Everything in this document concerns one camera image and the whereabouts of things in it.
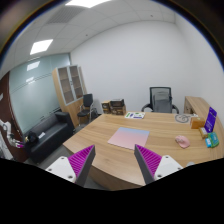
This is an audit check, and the grey mesh office chair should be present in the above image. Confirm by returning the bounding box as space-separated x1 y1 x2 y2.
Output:
141 87 179 113

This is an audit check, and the white green leaflet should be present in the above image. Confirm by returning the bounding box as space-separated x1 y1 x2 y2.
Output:
124 112 145 119

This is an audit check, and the teal wipes packet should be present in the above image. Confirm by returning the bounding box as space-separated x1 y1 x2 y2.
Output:
205 132 219 148

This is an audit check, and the pink computer mouse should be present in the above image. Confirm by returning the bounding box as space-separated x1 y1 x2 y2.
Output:
175 135 190 149

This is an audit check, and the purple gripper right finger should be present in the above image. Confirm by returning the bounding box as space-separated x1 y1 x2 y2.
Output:
134 145 182 184

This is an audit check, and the wooden glass-door cabinet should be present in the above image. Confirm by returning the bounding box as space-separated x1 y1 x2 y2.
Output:
52 65 86 126

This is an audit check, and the black leather sofa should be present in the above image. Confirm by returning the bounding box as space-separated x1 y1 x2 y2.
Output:
23 112 74 163

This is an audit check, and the black visitor chair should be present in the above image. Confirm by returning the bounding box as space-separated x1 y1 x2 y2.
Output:
77 94 97 121

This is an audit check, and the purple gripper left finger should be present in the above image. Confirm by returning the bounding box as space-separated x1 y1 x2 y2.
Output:
47 145 96 187

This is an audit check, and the wooden side cabinet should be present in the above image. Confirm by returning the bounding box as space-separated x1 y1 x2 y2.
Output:
184 96 210 119

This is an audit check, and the wooden office desk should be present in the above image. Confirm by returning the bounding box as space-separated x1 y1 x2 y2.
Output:
64 112 224 190

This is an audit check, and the dark box stack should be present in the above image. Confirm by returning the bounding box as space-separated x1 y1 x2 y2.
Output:
110 99 126 115

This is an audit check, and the wooden tissue box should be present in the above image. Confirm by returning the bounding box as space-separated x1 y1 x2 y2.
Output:
190 117 205 129

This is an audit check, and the small wooden speaker box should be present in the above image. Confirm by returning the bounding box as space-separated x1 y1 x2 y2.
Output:
101 101 111 114

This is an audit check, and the small yellow box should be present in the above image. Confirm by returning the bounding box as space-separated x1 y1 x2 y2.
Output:
199 127 208 139

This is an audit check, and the pink gradient mouse pad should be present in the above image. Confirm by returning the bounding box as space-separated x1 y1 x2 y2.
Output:
108 127 149 150

